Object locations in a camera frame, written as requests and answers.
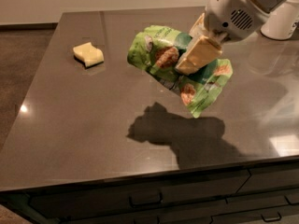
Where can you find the dark cabinet drawer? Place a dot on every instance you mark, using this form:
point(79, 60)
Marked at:
point(97, 202)
point(272, 177)

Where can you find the green rice chip bag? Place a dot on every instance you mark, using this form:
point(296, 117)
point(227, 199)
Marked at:
point(157, 51)

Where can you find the dark cabinet drawer right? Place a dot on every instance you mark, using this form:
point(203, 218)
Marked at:
point(272, 177)

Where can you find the dark cabinet drawer left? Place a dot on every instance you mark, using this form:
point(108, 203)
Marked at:
point(97, 202)

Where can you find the black drawer handle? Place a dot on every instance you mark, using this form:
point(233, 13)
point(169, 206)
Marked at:
point(271, 217)
point(145, 198)

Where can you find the black right drawer handle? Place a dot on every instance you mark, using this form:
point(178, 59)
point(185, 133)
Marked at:
point(271, 217)

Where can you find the black left drawer handle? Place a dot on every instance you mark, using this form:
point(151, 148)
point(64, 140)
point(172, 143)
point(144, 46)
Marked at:
point(145, 198)

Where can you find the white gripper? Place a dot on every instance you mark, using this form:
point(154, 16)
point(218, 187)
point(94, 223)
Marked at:
point(233, 12)

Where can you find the white cylindrical robot base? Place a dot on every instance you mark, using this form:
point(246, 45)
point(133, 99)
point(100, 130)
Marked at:
point(282, 21)

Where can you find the yellow sponge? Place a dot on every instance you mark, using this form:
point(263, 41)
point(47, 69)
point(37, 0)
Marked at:
point(88, 54)

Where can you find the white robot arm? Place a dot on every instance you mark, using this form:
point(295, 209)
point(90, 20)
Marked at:
point(266, 5)

